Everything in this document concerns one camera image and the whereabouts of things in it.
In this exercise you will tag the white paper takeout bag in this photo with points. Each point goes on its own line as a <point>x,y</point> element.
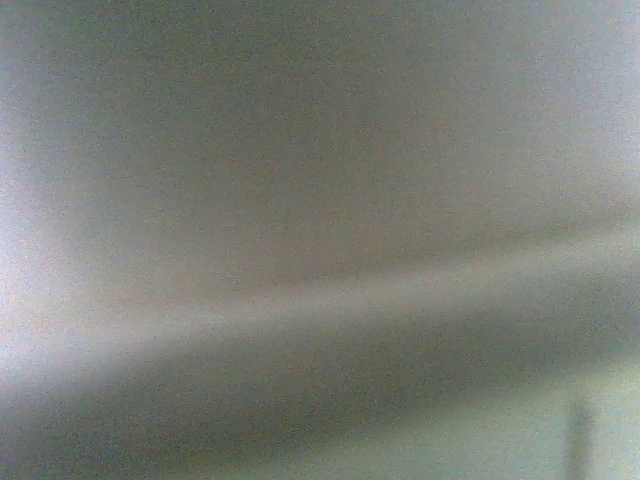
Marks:
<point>320,240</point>

